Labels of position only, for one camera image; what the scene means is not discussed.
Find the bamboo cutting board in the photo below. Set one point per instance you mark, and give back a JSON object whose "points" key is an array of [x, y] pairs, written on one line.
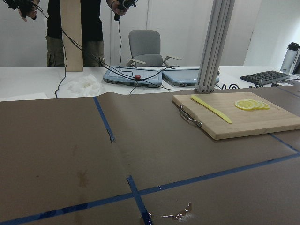
{"points": [[244, 122]]}

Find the grey office chair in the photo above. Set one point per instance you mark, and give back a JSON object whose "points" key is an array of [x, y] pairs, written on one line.
{"points": [[145, 47]]}

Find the crumpled white plastic sheet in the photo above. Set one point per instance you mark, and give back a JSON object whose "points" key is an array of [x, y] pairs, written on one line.
{"points": [[85, 86]]}

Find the left blue teach pendant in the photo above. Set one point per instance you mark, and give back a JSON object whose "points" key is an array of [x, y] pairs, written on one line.
{"points": [[131, 76]]}

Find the light wooden plank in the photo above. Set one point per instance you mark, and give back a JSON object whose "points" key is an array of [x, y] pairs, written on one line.
{"points": [[70, 12]]}

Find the black keyboard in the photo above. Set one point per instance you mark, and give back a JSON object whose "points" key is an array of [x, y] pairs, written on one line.
{"points": [[266, 77]]}

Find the standing person black shirt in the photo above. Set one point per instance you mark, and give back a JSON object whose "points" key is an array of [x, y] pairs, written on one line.
{"points": [[92, 34]]}

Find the right blue teach pendant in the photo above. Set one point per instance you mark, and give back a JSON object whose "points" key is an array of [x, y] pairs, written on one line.
{"points": [[181, 77]]}

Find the blue teach pendant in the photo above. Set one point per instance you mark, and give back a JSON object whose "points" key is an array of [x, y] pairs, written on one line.
{"points": [[131, 76], [181, 77]]}

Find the yellow plastic knife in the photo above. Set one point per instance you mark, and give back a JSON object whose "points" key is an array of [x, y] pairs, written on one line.
{"points": [[217, 112]]}

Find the aluminium frame post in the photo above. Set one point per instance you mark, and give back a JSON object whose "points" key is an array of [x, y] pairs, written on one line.
{"points": [[220, 17]]}

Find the lemon slice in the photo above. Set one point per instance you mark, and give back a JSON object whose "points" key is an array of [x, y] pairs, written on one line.
{"points": [[252, 101], [259, 105], [267, 106], [244, 104]]}

